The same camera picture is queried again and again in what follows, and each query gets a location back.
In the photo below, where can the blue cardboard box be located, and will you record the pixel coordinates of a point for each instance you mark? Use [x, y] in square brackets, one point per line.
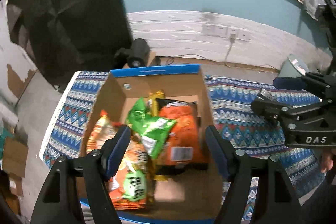
[166, 173]

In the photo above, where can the black cylindrical speaker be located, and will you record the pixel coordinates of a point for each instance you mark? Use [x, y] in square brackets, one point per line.
[139, 47]

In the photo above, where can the light blue waste bin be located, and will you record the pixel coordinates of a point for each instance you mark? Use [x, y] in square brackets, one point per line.
[293, 66]

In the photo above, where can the white wall socket row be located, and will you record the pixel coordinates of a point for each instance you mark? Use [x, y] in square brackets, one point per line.
[225, 32]

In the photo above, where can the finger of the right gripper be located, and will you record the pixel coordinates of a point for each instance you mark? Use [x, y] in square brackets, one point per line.
[290, 83]
[269, 109]

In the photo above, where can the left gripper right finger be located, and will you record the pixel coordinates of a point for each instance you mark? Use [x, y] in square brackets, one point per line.
[276, 200]

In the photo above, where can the patterned blue tablecloth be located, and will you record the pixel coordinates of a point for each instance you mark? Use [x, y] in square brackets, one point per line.
[229, 101]

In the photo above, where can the gold snack bar left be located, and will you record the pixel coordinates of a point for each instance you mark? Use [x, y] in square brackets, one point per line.
[152, 102]

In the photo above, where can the orange octopus snack bag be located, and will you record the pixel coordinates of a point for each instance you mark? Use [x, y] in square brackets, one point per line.
[182, 145]

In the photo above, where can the orange green noodle snack bag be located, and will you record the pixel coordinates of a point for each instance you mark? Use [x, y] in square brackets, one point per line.
[128, 188]

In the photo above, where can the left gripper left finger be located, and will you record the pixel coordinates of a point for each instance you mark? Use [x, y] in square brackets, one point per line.
[58, 200]

